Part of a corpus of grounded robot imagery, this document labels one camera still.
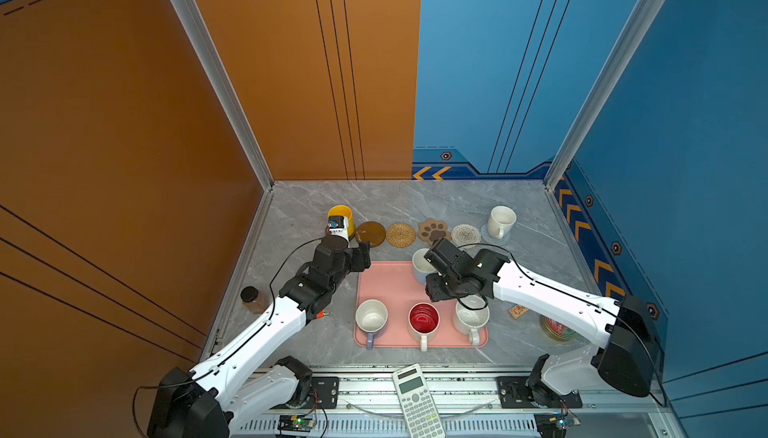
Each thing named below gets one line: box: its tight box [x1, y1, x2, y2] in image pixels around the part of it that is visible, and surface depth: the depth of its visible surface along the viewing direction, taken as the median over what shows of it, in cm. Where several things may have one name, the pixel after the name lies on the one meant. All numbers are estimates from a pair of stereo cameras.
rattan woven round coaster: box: [386, 222, 417, 248], surface depth 106 cm
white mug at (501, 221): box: [488, 205, 517, 240], surface depth 98 cm
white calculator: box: [392, 363, 446, 438], surface depth 72 cm
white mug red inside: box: [408, 302, 441, 352], surface depth 81 cm
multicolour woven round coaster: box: [451, 224, 481, 247], surface depth 106 cm
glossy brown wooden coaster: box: [355, 221, 386, 248], surface depth 107 cm
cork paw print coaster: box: [418, 218, 451, 246], surface depth 107 cm
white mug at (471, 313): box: [453, 294, 490, 346], surface depth 77 cm
